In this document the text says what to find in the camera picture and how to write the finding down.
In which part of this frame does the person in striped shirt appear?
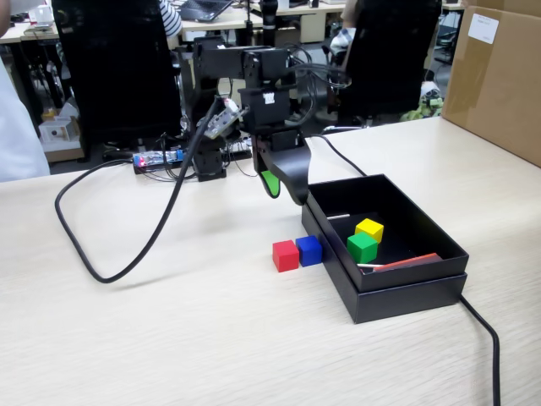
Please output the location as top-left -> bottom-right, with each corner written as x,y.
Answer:
158,0 -> 184,39

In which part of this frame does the black pole with white rings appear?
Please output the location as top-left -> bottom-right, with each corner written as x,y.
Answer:
260,0 -> 281,33

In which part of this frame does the white carton with round hole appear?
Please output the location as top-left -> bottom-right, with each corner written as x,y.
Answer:
38,116 -> 84,164

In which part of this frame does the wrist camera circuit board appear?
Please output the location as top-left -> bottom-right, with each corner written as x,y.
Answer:
201,96 -> 251,141

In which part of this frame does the black mesh office chair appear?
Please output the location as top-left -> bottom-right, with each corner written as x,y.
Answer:
50,0 -> 187,160

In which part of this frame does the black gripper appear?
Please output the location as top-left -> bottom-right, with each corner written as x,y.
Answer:
237,82 -> 313,207

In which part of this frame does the person in white shirt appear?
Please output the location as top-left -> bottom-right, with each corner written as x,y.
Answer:
0,0 -> 52,184

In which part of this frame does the thick black table cable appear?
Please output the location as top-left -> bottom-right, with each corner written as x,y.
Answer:
306,134 -> 502,406

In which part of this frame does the black cardboard box lid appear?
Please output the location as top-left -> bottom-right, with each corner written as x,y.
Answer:
301,198 -> 468,326

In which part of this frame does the seated person in plaid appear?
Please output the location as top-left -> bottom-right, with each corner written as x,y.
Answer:
329,0 -> 361,57

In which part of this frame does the control board with red LED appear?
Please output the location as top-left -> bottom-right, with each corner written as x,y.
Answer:
132,150 -> 187,175

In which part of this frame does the large brown cardboard box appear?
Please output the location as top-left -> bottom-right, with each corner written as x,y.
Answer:
440,0 -> 541,168

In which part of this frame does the black cardboard box tray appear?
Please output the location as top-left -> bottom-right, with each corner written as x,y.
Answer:
303,173 -> 471,293

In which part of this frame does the green and white toy pile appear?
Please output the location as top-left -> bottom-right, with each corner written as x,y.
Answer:
399,82 -> 445,122

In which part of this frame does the dark open laptop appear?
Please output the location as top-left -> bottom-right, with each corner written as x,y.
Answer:
179,0 -> 234,23

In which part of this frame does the red wooden cube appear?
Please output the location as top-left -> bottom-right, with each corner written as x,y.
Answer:
271,239 -> 301,273

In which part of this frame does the orange matchbox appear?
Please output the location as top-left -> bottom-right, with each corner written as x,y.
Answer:
374,252 -> 443,272

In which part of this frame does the thick black camera cable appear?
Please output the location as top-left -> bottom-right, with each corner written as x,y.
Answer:
54,96 -> 226,284

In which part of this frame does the black office chair with armrests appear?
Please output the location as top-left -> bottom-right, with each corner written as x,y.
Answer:
327,0 -> 443,129

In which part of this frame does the yellow wooden cube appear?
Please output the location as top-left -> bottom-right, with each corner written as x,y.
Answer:
354,217 -> 385,245

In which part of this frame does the beige office desk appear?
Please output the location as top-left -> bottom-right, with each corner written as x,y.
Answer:
20,4 -> 327,44

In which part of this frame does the green wooden cube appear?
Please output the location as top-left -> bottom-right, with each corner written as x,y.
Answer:
346,232 -> 379,264

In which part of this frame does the blue wooden cube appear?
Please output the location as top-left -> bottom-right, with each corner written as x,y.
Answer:
295,234 -> 324,268

